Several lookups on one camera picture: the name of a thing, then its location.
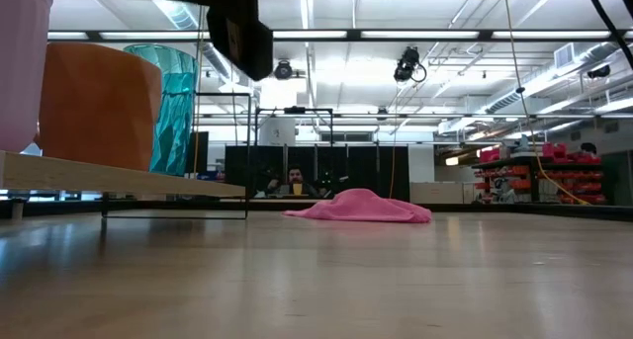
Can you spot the teal faceted plastic tumbler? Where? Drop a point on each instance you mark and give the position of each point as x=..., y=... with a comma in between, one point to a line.
x=175, y=111

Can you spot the orange plastic cup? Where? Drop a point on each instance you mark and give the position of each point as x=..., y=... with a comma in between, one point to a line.
x=99, y=107

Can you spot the pale pink mug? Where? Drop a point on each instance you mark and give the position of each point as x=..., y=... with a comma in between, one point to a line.
x=22, y=72

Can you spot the round black ceiling device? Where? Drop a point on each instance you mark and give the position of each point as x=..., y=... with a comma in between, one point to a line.
x=283, y=69

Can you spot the white square panel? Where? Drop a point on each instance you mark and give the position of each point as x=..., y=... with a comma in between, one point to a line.
x=277, y=131

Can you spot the person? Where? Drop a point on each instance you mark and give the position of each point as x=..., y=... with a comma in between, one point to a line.
x=295, y=176
x=588, y=148

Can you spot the long wooden desk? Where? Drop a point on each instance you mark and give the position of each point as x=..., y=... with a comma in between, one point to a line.
x=297, y=199

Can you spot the black partition panel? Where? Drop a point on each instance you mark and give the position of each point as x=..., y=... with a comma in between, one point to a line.
x=356, y=166

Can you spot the pink cloth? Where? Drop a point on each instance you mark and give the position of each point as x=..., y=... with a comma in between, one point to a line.
x=361, y=205

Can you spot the beige storage cabinet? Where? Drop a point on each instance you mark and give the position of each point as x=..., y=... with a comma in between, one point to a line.
x=470, y=193
x=435, y=193

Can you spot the parts bin rack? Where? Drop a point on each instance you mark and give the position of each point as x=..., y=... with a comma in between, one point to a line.
x=524, y=183

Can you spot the black ceiling dome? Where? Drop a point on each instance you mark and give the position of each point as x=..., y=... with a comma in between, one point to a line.
x=598, y=72

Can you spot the black workstation frame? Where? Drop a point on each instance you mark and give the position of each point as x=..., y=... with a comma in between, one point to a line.
x=295, y=110

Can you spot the black overhead camera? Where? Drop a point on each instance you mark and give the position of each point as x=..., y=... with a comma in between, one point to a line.
x=408, y=62

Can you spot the wooden shelf with black frame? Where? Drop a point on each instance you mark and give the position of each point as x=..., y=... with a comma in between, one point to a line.
x=99, y=178

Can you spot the black ceiling light rail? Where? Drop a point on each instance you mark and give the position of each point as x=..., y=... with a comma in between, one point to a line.
x=487, y=34

